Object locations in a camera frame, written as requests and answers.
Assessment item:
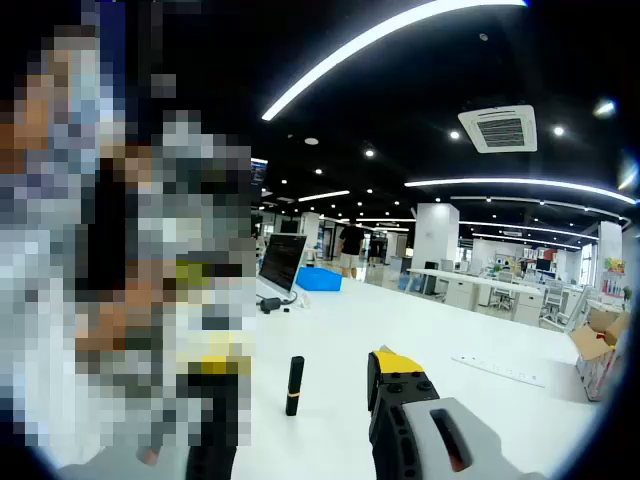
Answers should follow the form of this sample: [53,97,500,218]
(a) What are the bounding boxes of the white ceiling air conditioner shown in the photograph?
[457,104,539,154]

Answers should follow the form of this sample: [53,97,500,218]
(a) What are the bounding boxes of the silver laptop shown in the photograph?
[257,232,309,304]

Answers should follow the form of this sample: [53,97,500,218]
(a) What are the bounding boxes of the row of white desks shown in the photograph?
[405,267,545,321]

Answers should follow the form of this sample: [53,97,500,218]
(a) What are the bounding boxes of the white mesh office chair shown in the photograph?
[538,282,569,326]

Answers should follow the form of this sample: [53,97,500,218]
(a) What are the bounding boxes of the blue plastic bin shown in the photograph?
[295,266,344,293]

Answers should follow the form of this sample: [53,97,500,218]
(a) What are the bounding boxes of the colourful display shelf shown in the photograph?
[601,256,629,301]

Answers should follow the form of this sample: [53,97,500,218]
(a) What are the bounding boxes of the black lipstick cap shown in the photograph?
[288,355,306,394]

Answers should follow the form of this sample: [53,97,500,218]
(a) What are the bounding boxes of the long ceiling light strip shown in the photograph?
[260,0,529,122]

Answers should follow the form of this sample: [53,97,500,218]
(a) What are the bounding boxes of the curved ceiling light strip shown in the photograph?
[404,176,639,207]

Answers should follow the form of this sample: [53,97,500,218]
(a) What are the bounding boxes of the white power strip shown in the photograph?
[450,354,547,388]

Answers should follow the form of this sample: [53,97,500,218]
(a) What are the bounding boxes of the open cardboard box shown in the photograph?
[569,308,632,402]

